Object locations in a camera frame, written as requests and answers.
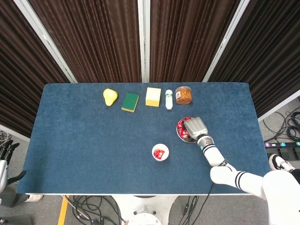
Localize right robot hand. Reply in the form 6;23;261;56
183;116;209;141

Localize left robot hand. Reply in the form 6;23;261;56
0;140;27;192

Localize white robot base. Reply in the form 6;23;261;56
112;195;179;225

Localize round metal plate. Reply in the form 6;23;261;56
176;117;200;143

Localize grey trouser leg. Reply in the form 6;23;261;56
0;186;30;208

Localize clear jar of orange snacks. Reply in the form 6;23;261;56
175;86;193;105

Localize small white bottle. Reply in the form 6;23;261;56
165;89;174;111

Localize white shoe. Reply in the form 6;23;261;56
24;194;44;203

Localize white paper cup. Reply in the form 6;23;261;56
151;143;170;163

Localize yellow and white sponge block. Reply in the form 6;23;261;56
145;87;162;107

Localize yellow floor tape strip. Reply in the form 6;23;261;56
57;195;70;225

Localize green and yellow sponge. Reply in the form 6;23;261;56
121;92;140;113

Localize black foot pedal unit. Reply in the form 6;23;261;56
264;141;300;161

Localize white and black sneaker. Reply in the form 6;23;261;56
269;154;296;172

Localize yellow pear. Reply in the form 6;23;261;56
103;88;119;109

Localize brown pleated curtain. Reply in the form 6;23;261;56
208;0;300;119
150;0;241;83
28;0;143;83
0;0;71;138

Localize blue fabric table mat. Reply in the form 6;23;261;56
16;82;277;195

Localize grey floor cables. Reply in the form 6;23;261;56
0;130;11;143

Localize white partition rail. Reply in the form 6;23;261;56
0;124;30;143
257;89;300;122

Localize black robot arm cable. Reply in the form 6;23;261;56
204;182;215;200

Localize black cable with green plug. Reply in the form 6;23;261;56
180;195;200;225

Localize white partition post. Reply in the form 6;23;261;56
202;0;253;83
14;0;78;83
137;0;151;83

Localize black coiled cable bundle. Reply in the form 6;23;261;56
262;98;300;143

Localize black floor cable bundle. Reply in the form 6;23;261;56
67;195;127;225

